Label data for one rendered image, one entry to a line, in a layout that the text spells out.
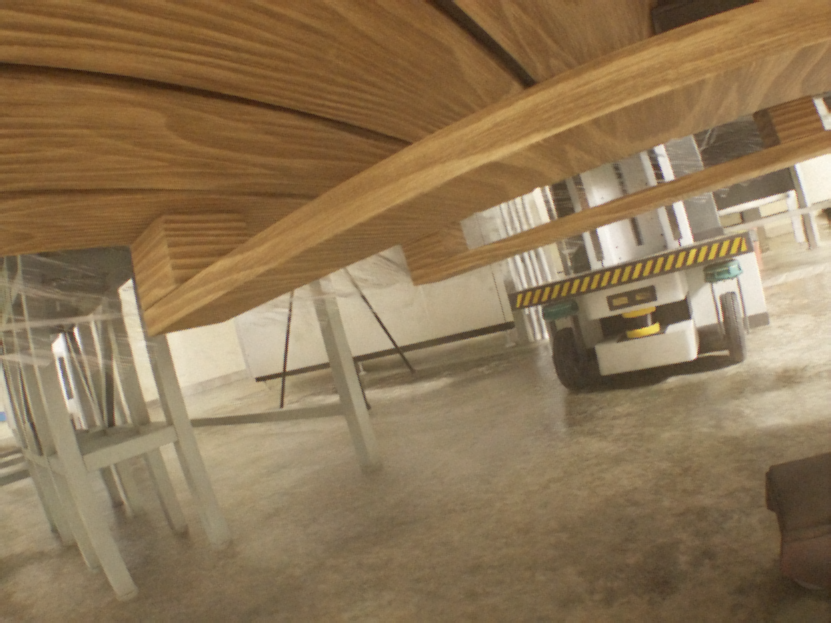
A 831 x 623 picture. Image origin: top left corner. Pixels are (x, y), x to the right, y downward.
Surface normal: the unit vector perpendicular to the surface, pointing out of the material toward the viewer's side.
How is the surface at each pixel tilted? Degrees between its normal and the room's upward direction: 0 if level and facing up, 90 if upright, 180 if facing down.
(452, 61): 178
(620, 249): 90
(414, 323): 90
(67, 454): 90
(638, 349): 90
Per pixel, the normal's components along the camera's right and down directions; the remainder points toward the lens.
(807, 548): -0.52, 0.14
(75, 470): 0.81, -0.22
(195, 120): 0.29, 0.96
